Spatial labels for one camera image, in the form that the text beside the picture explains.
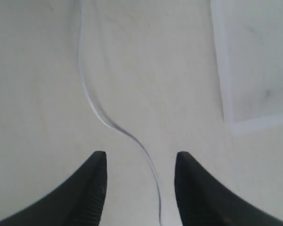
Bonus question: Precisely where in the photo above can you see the clear plastic hinged case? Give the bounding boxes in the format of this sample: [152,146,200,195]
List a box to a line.
[211,0,283,135]

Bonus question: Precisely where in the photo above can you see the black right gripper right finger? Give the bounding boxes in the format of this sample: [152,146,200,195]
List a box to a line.
[175,152,283,226]

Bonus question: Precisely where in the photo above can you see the white wired earphones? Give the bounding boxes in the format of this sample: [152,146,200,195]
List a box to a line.
[76,0,163,226]

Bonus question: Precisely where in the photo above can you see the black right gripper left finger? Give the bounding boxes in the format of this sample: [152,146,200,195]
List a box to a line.
[0,151,107,226]

